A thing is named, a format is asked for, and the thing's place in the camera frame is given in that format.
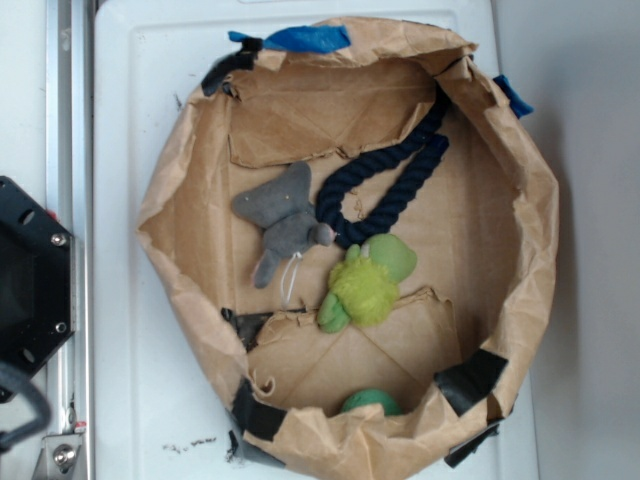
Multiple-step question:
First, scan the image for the blue tape strip top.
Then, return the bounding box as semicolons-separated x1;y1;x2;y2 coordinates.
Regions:
228;25;351;54

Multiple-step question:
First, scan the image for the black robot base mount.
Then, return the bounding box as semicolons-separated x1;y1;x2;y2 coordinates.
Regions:
1;176;73;378

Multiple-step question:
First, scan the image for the brown paper bag bin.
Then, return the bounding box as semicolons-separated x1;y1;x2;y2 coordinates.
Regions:
137;17;558;479

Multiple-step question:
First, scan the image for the aluminium rail frame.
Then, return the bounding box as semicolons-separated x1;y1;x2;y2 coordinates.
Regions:
45;1;98;479

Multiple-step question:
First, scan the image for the green plush turtle toy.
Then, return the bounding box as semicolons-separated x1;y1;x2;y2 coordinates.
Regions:
316;234;417;333

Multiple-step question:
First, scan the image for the grey plush mouse toy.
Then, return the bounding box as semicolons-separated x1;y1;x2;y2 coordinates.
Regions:
232;162;336;289

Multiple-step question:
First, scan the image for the blue tape strip right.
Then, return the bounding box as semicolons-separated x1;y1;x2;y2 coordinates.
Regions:
493;75;535;119

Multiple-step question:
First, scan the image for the blue tape strip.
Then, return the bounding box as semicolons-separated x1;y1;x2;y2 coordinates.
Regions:
493;75;535;119
228;25;351;54

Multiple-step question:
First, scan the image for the dark blue rope toy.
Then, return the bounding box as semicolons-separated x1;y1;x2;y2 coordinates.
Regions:
316;87;450;249

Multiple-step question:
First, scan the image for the metal corner bracket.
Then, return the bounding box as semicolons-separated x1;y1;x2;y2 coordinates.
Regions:
31;433;87;480

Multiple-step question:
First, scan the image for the grey braided cable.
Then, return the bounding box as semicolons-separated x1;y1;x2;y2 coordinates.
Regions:
0;358;53;447

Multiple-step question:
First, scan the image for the green ball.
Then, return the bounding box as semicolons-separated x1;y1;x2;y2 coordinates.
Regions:
341;388;403;416

